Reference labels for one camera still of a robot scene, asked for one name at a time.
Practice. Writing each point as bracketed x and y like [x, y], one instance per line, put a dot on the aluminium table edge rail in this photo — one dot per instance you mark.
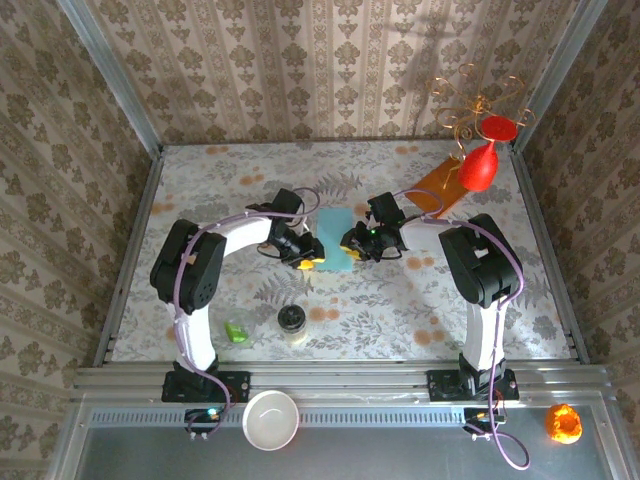
[131, 260]
[550, 260]

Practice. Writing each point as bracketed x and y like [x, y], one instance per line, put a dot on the light blue cloth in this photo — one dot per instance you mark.
[332, 225]

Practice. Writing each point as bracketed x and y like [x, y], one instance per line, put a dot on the aluminium frame post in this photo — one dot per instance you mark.
[560, 75]
[110, 75]

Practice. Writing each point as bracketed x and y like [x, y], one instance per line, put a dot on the orange wooden board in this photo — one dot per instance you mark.
[447, 202]

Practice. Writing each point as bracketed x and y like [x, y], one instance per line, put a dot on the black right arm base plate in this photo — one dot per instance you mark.
[440, 385]

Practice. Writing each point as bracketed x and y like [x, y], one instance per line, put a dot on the wide aluminium extrusion rail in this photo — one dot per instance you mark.
[340, 377]

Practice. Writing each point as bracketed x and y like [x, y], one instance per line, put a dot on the white bowl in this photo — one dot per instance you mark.
[260, 430]

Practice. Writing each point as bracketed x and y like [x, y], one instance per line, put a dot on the orange hollow fruit shell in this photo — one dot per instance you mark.
[555, 425]

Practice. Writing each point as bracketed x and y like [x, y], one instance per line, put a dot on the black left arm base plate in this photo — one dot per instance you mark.
[235, 382]

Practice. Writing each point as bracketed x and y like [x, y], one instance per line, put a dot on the red wine glass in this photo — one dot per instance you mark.
[479, 167]

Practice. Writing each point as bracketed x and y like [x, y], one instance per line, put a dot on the clear glass cup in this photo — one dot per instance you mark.
[247, 320]

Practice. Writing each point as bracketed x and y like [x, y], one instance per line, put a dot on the green object in cup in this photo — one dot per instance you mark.
[235, 332]

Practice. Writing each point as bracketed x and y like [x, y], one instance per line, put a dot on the small jar with black lid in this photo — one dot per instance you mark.
[291, 316]

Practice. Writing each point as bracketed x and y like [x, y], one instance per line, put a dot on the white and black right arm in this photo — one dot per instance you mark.
[482, 340]

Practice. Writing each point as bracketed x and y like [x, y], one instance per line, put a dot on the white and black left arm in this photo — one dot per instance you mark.
[197, 335]

